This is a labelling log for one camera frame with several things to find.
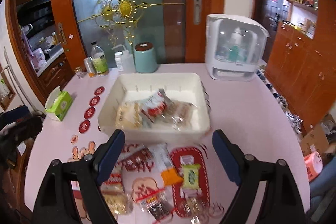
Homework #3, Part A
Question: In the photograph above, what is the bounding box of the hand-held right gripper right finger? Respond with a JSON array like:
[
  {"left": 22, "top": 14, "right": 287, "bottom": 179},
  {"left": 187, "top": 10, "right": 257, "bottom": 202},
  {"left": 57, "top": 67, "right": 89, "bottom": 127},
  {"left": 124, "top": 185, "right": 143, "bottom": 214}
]
[{"left": 212, "top": 129, "right": 306, "bottom": 224}]

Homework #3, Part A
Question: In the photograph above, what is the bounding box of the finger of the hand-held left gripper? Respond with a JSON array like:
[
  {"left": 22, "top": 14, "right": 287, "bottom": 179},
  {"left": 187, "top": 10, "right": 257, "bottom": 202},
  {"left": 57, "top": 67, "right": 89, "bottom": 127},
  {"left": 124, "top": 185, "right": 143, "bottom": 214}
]
[
  {"left": 8, "top": 116, "right": 44, "bottom": 140},
  {"left": 0, "top": 105, "right": 30, "bottom": 125}
]

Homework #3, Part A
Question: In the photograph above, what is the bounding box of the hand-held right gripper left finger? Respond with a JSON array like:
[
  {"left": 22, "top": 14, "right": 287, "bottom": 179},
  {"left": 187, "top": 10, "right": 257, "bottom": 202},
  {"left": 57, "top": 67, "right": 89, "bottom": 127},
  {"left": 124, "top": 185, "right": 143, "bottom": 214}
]
[{"left": 33, "top": 129, "right": 126, "bottom": 224}]

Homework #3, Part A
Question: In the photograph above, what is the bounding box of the brown red snack packet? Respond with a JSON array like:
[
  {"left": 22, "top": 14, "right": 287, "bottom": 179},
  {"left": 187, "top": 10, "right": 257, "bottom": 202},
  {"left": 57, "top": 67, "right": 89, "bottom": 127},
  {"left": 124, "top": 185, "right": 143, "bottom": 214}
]
[{"left": 122, "top": 147, "right": 154, "bottom": 174}]

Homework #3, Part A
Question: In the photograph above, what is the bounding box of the red white cookie packet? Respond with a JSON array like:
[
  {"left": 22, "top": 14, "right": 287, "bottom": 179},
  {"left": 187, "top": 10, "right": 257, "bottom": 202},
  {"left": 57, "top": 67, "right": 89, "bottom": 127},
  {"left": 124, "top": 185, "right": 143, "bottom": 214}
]
[{"left": 101, "top": 165, "right": 125, "bottom": 194}]

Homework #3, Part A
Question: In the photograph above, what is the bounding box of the small white snack packet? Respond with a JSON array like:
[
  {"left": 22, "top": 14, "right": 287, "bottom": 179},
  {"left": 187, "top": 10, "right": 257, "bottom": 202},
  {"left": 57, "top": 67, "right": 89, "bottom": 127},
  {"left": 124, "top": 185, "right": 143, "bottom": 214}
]
[{"left": 180, "top": 154, "right": 195, "bottom": 165}]

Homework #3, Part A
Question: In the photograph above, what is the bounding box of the green yellow snack packet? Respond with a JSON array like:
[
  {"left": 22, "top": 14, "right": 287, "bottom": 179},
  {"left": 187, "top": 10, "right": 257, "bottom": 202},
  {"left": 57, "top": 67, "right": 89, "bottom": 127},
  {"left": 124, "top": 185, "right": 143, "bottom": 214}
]
[{"left": 181, "top": 163, "right": 201, "bottom": 189}]

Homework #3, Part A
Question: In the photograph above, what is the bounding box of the yellow cracker packet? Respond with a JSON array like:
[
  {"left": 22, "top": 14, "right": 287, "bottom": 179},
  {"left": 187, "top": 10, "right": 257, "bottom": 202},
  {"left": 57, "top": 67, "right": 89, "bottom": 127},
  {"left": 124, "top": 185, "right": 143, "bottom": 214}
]
[{"left": 115, "top": 102, "right": 143, "bottom": 130}]

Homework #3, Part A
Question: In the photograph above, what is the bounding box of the pale rice cracker packet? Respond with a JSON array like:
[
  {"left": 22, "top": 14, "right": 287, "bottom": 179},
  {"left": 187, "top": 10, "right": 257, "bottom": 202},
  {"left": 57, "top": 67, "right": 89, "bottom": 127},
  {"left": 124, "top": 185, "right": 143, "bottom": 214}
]
[{"left": 101, "top": 191, "right": 133, "bottom": 215}]

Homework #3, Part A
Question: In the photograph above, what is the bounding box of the orange white snack bar packet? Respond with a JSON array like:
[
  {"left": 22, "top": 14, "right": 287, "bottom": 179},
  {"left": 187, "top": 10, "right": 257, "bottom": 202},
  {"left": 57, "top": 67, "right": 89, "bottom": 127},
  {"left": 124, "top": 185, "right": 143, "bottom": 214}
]
[{"left": 155, "top": 143, "right": 183, "bottom": 188}]

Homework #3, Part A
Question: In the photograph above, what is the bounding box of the white plastic basket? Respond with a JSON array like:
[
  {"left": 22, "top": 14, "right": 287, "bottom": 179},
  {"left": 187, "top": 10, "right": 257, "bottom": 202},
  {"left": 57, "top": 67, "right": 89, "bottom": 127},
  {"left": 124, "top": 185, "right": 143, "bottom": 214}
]
[{"left": 98, "top": 72, "right": 211, "bottom": 144}]

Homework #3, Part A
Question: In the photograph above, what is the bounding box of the clear nut cake packet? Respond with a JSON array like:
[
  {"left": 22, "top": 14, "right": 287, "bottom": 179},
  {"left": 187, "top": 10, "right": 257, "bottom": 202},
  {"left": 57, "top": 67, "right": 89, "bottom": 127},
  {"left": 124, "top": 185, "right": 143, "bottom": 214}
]
[{"left": 178, "top": 186, "right": 208, "bottom": 216}]

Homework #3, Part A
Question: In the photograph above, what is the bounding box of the clear biscuit packet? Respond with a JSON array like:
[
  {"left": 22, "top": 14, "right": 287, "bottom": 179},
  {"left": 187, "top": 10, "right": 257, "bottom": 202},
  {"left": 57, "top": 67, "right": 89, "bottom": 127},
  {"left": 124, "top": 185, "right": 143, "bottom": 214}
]
[{"left": 163, "top": 101, "right": 196, "bottom": 131}]

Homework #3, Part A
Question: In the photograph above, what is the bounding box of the red silver foil snack packet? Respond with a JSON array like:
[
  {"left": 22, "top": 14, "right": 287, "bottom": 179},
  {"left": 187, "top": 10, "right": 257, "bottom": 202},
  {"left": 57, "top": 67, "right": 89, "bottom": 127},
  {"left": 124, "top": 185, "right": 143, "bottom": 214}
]
[{"left": 139, "top": 89, "right": 172, "bottom": 119}]

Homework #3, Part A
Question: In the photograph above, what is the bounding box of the clear packet dark snack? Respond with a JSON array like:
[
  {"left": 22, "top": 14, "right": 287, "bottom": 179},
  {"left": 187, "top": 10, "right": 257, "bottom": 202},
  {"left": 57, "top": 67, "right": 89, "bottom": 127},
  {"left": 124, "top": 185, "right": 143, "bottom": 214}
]
[{"left": 135, "top": 187, "right": 175, "bottom": 220}]

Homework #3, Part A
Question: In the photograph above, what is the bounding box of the green tissue box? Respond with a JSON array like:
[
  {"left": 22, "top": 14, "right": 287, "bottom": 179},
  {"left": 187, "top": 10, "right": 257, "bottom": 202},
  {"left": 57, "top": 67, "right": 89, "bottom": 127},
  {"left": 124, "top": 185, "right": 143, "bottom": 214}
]
[{"left": 44, "top": 86, "right": 73, "bottom": 122}]

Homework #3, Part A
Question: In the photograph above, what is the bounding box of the wooden kitchen counter cabinet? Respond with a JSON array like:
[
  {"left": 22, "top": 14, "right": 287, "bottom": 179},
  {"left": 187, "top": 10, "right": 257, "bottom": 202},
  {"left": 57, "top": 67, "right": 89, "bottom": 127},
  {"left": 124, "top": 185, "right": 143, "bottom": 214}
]
[{"left": 37, "top": 53, "right": 74, "bottom": 93}]

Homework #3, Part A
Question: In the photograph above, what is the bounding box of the pink white packet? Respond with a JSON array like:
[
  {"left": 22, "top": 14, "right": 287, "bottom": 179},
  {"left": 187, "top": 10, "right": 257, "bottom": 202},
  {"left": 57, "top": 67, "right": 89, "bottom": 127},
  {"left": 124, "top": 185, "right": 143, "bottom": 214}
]
[{"left": 31, "top": 48, "right": 48, "bottom": 68}]

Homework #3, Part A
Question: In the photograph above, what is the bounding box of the row of shoes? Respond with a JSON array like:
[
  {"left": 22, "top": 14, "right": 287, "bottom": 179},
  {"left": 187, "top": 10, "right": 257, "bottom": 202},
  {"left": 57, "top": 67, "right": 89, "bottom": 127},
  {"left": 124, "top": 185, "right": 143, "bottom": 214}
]
[{"left": 256, "top": 65, "right": 303, "bottom": 134}]

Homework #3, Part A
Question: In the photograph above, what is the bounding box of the metal can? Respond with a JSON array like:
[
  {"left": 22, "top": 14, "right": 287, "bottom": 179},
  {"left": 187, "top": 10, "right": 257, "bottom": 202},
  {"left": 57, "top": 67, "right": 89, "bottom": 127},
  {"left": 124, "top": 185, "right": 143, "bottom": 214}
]
[{"left": 84, "top": 57, "right": 97, "bottom": 78}]

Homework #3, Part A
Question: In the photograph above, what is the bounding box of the pink plastic stool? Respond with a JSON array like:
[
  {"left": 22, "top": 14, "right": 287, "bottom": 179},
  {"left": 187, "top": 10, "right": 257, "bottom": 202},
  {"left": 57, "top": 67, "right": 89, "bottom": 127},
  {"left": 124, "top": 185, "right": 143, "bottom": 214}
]
[{"left": 304, "top": 152, "right": 323, "bottom": 182}]

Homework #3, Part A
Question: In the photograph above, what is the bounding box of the cardboard box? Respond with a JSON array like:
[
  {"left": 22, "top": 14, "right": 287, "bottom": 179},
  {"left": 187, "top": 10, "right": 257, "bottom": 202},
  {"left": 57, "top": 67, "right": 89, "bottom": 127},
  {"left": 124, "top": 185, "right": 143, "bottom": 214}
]
[{"left": 299, "top": 124, "right": 331, "bottom": 157}]

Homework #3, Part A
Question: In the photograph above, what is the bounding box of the glass bottle green label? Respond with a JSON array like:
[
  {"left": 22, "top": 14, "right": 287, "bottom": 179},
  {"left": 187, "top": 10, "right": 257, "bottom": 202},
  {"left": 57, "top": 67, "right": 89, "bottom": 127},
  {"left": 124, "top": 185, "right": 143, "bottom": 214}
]
[{"left": 90, "top": 41, "right": 109, "bottom": 77}]

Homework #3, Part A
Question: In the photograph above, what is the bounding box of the white squeeze bottle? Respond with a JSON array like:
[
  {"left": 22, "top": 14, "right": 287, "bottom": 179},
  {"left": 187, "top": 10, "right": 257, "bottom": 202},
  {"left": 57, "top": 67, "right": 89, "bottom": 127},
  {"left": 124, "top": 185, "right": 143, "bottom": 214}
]
[{"left": 112, "top": 44, "right": 136, "bottom": 73}]

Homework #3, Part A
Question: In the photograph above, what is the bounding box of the white pill bottle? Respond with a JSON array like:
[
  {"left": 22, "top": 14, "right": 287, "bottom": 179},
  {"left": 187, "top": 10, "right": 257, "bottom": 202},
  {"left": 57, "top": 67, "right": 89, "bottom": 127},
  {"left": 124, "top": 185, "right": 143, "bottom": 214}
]
[{"left": 114, "top": 51, "right": 124, "bottom": 72}]

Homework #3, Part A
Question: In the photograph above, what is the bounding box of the white sterilizer cabinet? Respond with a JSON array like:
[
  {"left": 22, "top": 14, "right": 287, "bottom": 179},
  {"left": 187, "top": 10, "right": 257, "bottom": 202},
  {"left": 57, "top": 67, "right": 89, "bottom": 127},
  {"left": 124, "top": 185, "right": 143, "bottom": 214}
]
[{"left": 205, "top": 13, "right": 270, "bottom": 81}]

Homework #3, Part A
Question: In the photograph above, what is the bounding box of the teal ceramic jar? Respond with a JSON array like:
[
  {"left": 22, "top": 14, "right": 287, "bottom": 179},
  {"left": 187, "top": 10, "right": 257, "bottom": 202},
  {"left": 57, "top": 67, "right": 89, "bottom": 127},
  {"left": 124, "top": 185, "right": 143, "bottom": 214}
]
[{"left": 134, "top": 42, "right": 158, "bottom": 73}]

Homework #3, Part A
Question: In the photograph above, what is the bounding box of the teal bottle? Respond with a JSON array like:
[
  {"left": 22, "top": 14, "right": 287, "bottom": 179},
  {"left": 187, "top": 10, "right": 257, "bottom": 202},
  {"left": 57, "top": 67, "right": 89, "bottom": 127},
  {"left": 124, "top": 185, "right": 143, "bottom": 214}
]
[{"left": 228, "top": 46, "right": 242, "bottom": 62}]

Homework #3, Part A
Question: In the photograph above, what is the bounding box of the person's jeans leg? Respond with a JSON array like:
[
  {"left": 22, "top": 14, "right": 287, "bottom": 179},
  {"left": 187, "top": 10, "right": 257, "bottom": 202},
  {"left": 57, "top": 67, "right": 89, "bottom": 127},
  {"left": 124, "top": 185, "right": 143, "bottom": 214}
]
[{"left": 310, "top": 161, "right": 336, "bottom": 214}]

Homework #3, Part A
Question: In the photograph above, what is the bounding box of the white baby bottle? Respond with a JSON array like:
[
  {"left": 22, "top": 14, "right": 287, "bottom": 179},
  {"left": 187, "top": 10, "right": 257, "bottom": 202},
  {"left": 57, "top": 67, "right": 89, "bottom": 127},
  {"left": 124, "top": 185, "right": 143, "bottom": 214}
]
[{"left": 230, "top": 27, "right": 243, "bottom": 48}]

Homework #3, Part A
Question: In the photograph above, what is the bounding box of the dark entrance door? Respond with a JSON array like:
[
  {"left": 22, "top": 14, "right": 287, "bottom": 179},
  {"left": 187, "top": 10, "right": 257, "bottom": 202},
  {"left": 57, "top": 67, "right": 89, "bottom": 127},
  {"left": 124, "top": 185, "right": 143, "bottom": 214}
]
[{"left": 260, "top": 0, "right": 284, "bottom": 33}]

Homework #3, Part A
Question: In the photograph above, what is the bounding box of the brass door handle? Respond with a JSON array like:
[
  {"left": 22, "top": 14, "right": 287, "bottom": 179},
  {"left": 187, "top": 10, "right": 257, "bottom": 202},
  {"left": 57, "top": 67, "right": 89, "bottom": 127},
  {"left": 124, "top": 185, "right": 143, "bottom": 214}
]
[{"left": 57, "top": 22, "right": 67, "bottom": 45}]

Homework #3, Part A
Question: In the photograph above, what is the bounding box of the silver door handle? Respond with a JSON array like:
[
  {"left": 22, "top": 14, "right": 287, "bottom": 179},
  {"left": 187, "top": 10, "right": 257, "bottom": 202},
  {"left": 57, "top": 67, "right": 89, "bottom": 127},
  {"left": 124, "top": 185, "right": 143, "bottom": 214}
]
[{"left": 193, "top": 0, "right": 202, "bottom": 25}]

